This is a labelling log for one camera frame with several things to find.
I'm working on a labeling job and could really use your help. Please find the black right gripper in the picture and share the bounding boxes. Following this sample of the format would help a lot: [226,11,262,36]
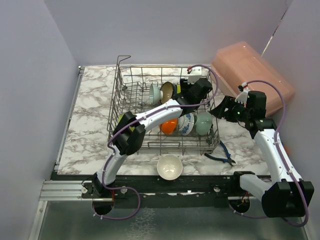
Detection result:
[210,94,252,123]

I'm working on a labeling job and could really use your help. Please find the mint green ceramic bowl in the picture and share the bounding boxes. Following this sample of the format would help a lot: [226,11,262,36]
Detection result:
[194,111,213,136]

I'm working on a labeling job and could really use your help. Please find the brown beige bowl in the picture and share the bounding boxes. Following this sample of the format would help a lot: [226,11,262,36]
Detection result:
[160,81,177,104]

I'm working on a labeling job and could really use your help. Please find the white blue floral bowl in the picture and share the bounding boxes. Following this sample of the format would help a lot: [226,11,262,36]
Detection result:
[177,113,195,136]

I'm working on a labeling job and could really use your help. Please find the teal ringed dark rim bowl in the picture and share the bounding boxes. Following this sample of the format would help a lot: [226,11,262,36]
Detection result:
[148,84,162,105]

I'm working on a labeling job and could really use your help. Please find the orange bowl white inside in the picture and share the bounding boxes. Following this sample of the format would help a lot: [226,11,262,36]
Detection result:
[158,118,178,135]

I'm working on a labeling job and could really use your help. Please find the grey wire dish rack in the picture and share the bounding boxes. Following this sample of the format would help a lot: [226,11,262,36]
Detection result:
[107,64,219,157]

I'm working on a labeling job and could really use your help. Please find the lime green square bowl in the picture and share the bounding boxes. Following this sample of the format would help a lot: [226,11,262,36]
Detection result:
[117,114,135,132]

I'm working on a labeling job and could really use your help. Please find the cream white plain bowl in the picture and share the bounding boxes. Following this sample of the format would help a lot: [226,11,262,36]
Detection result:
[156,155,183,181]

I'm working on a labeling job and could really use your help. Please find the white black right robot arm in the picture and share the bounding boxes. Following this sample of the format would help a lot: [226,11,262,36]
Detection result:
[210,90,314,218]

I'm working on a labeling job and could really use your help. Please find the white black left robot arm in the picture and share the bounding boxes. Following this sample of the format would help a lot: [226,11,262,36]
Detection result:
[92,78,213,198]

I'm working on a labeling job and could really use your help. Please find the yellow green round bowl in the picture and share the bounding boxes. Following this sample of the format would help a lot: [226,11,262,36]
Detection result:
[173,84,181,94]

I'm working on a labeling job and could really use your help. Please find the pink translucent plastic storage box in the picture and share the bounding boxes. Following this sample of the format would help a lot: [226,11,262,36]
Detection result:
[211,41,295,104]

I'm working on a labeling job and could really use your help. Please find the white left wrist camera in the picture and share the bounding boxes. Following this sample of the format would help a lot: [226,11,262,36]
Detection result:
[187,66,202,85]

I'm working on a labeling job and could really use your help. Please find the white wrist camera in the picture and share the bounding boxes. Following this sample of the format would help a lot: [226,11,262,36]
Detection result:
[187,66,202,85]
[235,82,250,104]

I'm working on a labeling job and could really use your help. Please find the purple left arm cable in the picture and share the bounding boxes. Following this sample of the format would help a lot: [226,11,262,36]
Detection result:
[101,64,220,221]

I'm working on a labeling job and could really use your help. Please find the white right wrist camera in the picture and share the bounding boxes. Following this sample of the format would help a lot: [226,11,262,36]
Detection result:
[235,82,250,104]

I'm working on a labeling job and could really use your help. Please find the blue handled pliers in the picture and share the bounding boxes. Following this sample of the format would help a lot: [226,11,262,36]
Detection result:
[204,139,236,167]

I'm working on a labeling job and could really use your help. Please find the orange black tool handle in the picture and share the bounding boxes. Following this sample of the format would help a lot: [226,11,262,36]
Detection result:
[283,145,290,155]

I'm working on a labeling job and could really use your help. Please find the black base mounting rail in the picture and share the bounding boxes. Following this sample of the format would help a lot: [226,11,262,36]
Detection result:
[51,175,253,212]

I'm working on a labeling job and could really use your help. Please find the aluminium extrusion frame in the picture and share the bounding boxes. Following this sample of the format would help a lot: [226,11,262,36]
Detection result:
[39,180,83,201]

